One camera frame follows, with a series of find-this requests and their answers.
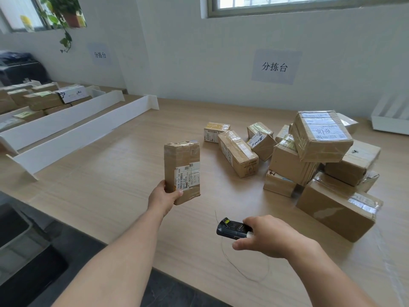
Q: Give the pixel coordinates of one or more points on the person's right forearm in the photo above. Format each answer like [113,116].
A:
[329,278]

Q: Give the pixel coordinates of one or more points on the taped cardboard box with label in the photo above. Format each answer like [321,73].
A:
[182,166]

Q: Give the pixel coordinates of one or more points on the long white divider board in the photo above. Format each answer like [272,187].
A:
[64,119]
[94,90]
[86,139]

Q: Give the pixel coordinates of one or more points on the white slotted rack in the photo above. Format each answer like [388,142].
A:
[391,119]

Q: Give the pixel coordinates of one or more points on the black handheld barcode scanner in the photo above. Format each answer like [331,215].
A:
[231,230]

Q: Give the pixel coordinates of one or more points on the pile of brown parcels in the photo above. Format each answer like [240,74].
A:
[319,140]

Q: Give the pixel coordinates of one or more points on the person's left thumb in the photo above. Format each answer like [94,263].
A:
[175,195]

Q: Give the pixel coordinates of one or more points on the potted green vine plant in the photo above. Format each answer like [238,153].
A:
[65,15]

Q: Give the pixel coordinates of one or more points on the person's right thumb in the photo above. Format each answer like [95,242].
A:
[244,244]

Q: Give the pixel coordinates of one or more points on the person's left forearm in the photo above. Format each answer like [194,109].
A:
[118,262]

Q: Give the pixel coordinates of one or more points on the white and blue mailer package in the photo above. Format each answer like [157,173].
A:
[69,94]

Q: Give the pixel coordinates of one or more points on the window with grey frame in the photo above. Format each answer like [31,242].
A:
[303,4]

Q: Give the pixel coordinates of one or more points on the large paper wall sign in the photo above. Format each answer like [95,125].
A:
[276,67]

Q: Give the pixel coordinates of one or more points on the person's right hand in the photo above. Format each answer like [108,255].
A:
[274,235]

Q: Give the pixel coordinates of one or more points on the grey plastic bin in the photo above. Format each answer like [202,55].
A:
[22,252]

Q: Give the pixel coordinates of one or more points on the window with plant sill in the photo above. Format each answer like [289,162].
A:
[19,12]

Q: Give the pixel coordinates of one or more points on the group of sorted small parcels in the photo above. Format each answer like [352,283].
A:
[41,100]

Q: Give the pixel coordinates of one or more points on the small paper wall sign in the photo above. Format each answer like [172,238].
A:
[99,54]

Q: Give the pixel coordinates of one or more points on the black printer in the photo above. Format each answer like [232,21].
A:
[22,70]

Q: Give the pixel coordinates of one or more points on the person's left hand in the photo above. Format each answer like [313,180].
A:
[159,198]

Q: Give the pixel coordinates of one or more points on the yellow object on sill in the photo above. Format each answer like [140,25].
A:
[27,22]

